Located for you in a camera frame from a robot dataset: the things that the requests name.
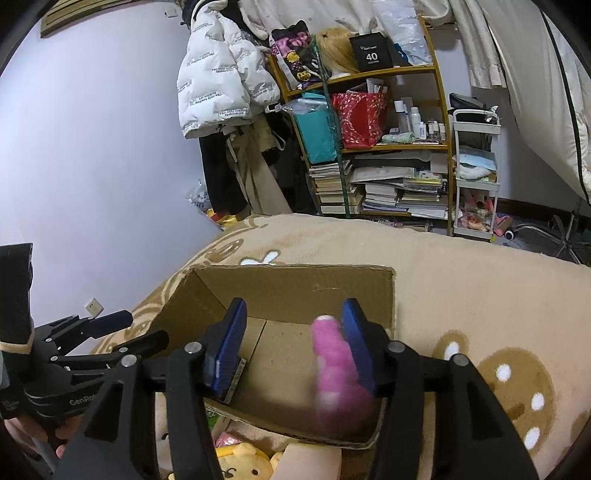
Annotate white rolling cart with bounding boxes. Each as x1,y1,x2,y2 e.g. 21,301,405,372
451,108,502,241

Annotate beige trench coat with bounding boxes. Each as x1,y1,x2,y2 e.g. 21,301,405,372
222,122,294,217

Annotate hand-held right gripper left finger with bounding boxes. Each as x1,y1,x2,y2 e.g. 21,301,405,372
53,298,250,480

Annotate plastic bag with print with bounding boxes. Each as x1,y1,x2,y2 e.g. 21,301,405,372
186,178,213,215

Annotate red gift bag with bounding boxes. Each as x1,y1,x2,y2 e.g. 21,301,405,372
331,91,387,148

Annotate metal chair base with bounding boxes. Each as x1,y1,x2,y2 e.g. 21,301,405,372
512,210,591,266

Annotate clear plastic bag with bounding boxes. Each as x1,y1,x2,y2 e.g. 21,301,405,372
374,0,435,68

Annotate beige printed blanket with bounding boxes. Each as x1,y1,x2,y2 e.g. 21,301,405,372
92,213,591,480

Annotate yellow plush toy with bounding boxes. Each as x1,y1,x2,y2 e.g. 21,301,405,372
215,440,284,480

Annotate beige air conditioner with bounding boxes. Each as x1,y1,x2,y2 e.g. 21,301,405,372
39,0,100,38

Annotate pink black cylinder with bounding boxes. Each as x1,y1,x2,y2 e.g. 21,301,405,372
493,215,516,241

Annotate cream quilt with black trim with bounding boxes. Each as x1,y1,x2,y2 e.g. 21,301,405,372
480,0,591,204

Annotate stack of books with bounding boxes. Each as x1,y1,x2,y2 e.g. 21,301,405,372
308,152,451,220

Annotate blue white cloth pack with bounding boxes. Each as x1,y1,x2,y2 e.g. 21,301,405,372
455,147,498,182

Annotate white puffer jacket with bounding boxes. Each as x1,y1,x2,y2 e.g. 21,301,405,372
177,4,281,139

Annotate brown cardboard box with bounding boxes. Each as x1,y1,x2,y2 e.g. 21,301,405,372
148,264,398,450

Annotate teal paper bag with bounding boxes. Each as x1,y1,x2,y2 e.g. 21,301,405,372
291,92,342,164

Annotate pink plush toy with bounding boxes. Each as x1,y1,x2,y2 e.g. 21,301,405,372
310,315,375,435

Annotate black hanging garment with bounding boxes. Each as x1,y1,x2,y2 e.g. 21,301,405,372
199,129,252,215

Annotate cream curtain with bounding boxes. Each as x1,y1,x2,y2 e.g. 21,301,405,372
240,0,509,88

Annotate blonde wig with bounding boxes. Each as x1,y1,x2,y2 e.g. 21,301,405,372
316,28,361,77

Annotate black printed tote bag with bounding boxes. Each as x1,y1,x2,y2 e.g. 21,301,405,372
270,21,324,90

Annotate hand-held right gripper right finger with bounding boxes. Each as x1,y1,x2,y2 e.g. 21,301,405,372
341,298,541,480

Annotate black box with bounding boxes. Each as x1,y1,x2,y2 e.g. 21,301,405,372
349,33,393,72

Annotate pink soft dolls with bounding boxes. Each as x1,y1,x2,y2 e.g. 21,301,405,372
457,194,497,232

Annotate yellow red packets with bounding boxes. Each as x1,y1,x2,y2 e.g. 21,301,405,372
205,208,252,230

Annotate wooden shelf with books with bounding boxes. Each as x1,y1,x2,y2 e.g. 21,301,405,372
268,16,455,236

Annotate person's left hand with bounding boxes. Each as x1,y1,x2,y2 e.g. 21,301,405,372
4,413,86,461

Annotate group of cosmetic bottles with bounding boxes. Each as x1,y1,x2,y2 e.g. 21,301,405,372
392,99,448,141

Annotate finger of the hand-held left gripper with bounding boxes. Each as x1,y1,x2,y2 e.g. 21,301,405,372
51,330,170,370
34,310,134,347

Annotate black pouch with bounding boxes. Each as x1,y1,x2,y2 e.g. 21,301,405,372
449,92,490,112

